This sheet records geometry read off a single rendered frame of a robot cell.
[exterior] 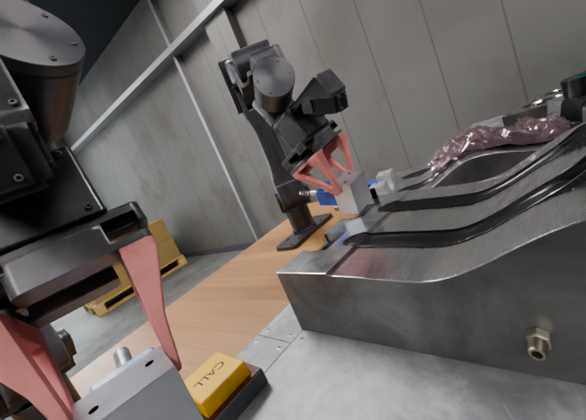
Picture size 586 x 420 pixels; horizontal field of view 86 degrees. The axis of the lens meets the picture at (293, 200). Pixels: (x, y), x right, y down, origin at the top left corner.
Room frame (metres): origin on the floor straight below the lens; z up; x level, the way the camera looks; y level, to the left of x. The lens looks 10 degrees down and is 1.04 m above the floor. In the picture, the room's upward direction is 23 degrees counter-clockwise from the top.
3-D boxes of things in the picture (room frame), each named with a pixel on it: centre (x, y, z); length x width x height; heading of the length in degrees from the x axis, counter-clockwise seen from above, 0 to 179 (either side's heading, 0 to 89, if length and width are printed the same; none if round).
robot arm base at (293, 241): (0.83, 0.00, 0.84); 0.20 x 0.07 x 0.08; 139
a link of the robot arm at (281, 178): (0.81, 0.00, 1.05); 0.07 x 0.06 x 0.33; 96
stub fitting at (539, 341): (0.19, -0.12, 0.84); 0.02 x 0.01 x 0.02; 134
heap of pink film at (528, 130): (0.61, -0.40, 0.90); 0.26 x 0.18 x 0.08; 61
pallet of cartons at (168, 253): (4.36, 2.51, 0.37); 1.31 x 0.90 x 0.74; 139
